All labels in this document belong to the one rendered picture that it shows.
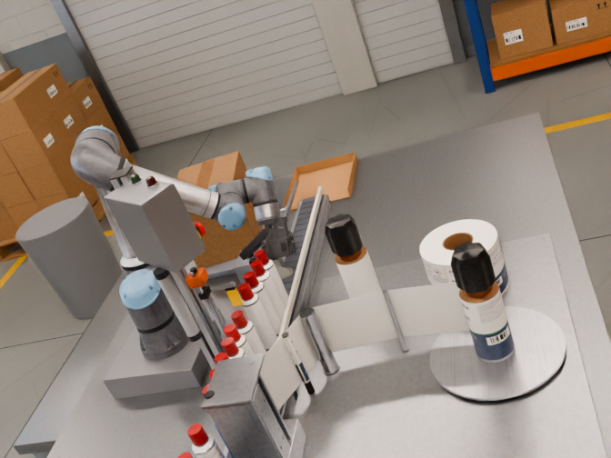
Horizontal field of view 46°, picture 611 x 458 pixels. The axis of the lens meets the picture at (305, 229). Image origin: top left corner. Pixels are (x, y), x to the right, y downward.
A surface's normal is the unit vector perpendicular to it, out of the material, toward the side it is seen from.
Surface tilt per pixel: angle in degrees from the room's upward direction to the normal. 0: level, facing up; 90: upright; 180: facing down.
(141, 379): 90
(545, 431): 0
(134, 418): 0
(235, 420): 90
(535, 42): 90
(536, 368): 0
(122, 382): 90
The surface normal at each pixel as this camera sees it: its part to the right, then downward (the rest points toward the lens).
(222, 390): -0.33, -0.82
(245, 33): -0.16, 0.54
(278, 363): 0.75, 0.07
